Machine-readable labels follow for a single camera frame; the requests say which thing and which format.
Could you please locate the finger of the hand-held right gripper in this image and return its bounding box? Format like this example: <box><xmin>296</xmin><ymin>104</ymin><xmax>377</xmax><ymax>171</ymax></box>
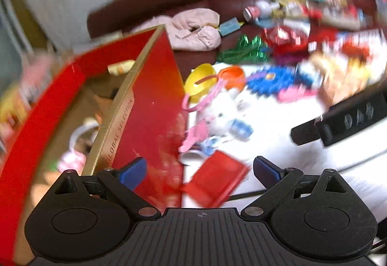
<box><xmin>291</xmin><ymin>117</ymin><xmax>323</xmax><ymax>146</ymax></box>

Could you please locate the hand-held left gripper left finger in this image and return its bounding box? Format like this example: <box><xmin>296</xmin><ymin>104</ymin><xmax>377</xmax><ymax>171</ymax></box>
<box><xmin>54</xmin><ymin>157</ymin><xmax>162</xmax><ymax>220</ymax></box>

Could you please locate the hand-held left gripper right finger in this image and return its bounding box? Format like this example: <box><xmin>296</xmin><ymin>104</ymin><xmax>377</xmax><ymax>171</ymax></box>
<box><xmin>240</xmin><ymin>156</ymin><xmax>348</xmax><ymax>220</ymax></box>

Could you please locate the red gift box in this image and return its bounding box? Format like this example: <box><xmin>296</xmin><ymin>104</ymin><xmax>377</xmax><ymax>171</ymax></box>
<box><xmin>0</xmin><ymin>24</ymin><xmax>189</xmax><ymax>266</ymax></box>

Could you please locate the pink toy phone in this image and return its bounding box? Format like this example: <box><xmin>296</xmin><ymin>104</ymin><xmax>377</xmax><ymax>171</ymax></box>
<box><xmin>276</xmin><ymin>86</ymin><xmax>318</xmax><ymax>102</ymax></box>

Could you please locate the red paper packet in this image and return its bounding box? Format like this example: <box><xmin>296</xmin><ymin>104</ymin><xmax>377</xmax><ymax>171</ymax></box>
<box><xmin>181</xmin><ymin>151</ymin><xmax>250</xmax><ymax>208</ymax></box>

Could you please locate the blue white cat toy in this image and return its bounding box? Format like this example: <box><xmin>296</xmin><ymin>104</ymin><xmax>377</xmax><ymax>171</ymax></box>
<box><xmin>296</xmin><ymin>61</ymin><xmax>322</xmax><ymax>88</ymax></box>

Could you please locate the blue plastic gear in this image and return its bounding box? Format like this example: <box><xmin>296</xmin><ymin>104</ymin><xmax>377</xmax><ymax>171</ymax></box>
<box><xmin>272</xmin><ymin>68</ymin><xmax>300</xmax><ymax>91</ymax></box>
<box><xmin>246</xmin><ymin>71</ymin><xmax>282</xmax><ymax>97</ymax></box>

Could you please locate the small purple toy cup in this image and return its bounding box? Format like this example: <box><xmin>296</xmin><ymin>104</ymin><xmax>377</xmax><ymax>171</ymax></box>
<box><xmin>178</xmin><ymin>137</ymin><xmax>219</xmax><ymax>165</ymax></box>

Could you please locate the white plush rabbit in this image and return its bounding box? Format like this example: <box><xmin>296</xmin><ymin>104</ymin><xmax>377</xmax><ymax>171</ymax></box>
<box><xmin>198</xmin><ymin>88</ymin><xmax>253</xmax><ymax>143</ymax></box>

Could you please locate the orange plastic bowl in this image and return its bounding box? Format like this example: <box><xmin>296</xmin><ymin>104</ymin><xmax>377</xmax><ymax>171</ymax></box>
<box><xmin>218</xmin><ymin>66</ymin><xmax>246</xmax><ymax>88</ymax></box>

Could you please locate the red foil wrapper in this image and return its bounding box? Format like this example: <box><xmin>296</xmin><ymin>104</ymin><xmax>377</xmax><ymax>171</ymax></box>
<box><xmin>261</xmin><ymin>26</ymin><xmax>312</xmax><ymax>53</ymax></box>

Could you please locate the green foil tinsel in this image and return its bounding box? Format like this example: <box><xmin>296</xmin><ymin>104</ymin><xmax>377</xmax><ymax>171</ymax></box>
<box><xmin>217</xmin><ymin>35</ymin><xmax>269</xmax><ymax>64</ymax></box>

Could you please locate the cream small packet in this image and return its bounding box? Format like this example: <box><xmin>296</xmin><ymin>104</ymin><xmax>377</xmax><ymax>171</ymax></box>
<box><xmin>107</xmin><ymin>60</ymin><xmax>135</xmax><ymax>75</ymax></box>

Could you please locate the yellow plastic bowl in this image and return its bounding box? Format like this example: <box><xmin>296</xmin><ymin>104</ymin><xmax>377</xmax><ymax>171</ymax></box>
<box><xmin>184</xmin><ymin>64</ymin><xmax>218</xmax><ymax>103</ymax></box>

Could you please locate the teal small card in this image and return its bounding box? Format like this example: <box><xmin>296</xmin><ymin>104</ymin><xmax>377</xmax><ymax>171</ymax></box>
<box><xmin>219</xmin><ymin>19</ymin><xmax>244</xmax><ymax>36</ymax></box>

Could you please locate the red white can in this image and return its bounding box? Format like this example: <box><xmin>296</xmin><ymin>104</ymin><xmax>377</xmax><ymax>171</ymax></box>
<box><xmin>243</xmin><ymin>2</ymin><xmax>279</xmax><ymax>22</ymax></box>

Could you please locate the pink padded garment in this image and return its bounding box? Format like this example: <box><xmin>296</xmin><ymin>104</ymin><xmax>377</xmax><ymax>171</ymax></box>
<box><xmin>131</xmin><ymin>8</ymin><xmax>222</xmax><ymax>51</ymax></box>

